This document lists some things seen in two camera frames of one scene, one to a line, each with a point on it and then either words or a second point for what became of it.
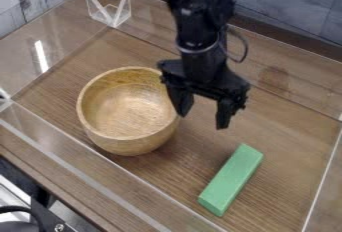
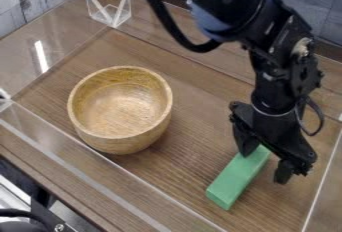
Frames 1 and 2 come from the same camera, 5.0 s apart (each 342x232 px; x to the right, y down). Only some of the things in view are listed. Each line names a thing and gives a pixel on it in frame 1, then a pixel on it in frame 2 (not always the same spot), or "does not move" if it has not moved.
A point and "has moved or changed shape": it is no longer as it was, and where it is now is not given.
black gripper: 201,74 -> 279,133
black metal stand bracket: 50,221 does not move
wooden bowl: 126,111 has moved or changed shape
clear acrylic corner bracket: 110,14 does not move
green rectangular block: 221,192 has moved or changed shape
